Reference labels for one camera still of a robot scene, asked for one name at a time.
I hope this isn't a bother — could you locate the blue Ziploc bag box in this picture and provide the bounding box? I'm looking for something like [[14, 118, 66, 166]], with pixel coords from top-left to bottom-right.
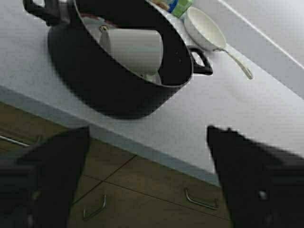
[[152, 0, 194, 19]]

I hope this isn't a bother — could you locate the white cup inside pot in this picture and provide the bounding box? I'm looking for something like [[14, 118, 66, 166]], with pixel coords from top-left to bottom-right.
[[99, 26, 163, 84]]

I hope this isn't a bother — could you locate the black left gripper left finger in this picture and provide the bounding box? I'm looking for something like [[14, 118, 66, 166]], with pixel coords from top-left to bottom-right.
[[0, 126, 91, 228]]

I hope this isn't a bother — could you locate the white frying pan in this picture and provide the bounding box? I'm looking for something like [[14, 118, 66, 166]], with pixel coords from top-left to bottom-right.
[[183, 6, 254, 80]]

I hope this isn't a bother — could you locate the left wooden drawer front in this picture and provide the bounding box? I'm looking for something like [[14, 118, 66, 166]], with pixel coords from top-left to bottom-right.
[[0, 103, 136, 182]]

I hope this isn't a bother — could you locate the lower left cabinet door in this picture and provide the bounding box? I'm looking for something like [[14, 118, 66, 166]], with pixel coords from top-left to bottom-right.
[[68, 176, 108, 220]]

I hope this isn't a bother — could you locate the lower left door handle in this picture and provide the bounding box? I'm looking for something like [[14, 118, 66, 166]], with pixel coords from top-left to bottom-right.
[[82, 194, 107, 221]]

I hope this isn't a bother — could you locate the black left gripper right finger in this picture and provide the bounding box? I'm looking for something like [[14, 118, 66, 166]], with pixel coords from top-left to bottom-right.
[[206, 125, 304, 228]]

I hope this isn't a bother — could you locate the wooden drawer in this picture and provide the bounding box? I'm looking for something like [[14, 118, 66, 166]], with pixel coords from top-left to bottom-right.
[[0, 103, 136, 182], [107, 156, 230, 220]]

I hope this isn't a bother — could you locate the right drawer metal handle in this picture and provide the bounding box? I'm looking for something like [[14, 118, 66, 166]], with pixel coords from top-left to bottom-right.
[[184, 188, 219, 210]]

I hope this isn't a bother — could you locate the black two-handled pot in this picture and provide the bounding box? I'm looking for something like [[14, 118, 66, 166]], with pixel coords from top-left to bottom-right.
[[23, 0, 213, 119]]

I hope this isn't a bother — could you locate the right wooden drawer front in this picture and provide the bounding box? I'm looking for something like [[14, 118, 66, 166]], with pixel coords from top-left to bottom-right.
[[107, 156, 230, 220]]

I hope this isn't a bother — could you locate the left drawer metal handle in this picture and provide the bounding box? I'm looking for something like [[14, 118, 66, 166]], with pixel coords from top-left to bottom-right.
[[0, 135, 43, 147]]

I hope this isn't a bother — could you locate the drawer metal handle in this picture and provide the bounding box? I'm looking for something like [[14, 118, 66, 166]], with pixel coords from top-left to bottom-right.
[[184, 188, 219, 210], [0, 135, 43, 147]]

